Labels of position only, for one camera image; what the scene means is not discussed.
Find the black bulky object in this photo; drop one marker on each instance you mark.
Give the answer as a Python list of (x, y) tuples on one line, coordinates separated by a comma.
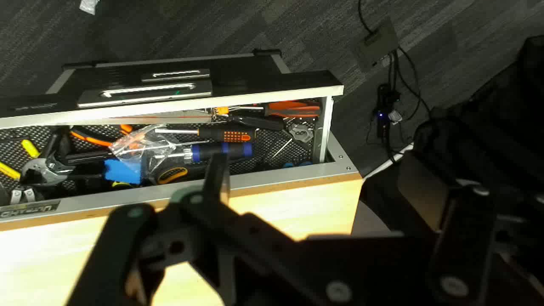
[(494, 125)]

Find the black and orange screwdriver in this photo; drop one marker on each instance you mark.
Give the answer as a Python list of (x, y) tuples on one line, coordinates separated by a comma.
[(227, 135)]

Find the clear plastic packaging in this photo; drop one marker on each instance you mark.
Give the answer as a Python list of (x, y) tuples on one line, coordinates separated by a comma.
[(138, 147)]

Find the blue plastic tool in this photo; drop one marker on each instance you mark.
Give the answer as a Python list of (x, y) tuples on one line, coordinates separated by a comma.
[(121, 171)]

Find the black adapter with blue light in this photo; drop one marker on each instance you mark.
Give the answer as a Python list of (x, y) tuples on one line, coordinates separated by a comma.
[(385, 116)]

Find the black and blue screwdriver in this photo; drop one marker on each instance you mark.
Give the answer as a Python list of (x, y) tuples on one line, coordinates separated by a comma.
[(198, 154)]

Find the white paper scrap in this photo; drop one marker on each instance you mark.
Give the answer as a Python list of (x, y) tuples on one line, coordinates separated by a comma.
[(89, 6)]

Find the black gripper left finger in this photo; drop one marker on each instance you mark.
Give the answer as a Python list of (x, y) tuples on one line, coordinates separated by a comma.
[(121, 249)]

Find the orange and black tool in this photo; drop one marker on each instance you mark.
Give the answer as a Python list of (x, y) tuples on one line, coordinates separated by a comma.
[(295, 110)]

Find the grey metal tool drawer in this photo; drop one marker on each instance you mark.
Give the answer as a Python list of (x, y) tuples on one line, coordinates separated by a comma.
[(266, 179)]

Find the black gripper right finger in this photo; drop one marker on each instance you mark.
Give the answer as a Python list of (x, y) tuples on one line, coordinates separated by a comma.
[(465, 244)]

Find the grey floor power box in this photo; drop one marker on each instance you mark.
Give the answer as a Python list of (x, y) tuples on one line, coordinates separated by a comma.
[(378, 43)]

